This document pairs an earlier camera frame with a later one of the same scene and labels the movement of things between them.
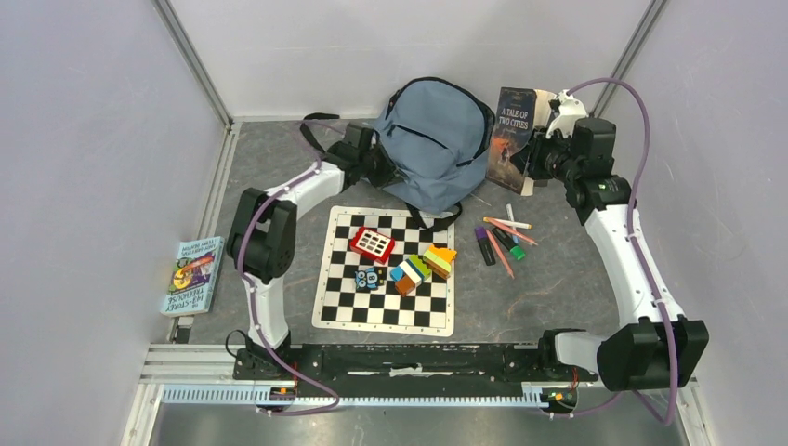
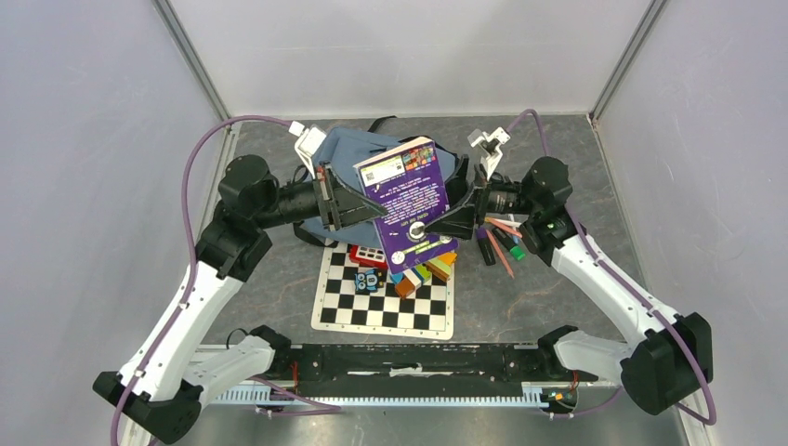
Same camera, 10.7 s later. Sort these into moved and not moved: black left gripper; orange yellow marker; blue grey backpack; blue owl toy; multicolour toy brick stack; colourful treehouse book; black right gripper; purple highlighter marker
Moved: black right gripper; black left gripper; colourful treehouse book; blue grey backpack
Not moved: purple highlighter marker; orange yellow marker; multicolour toy brick stack; blue owl toy
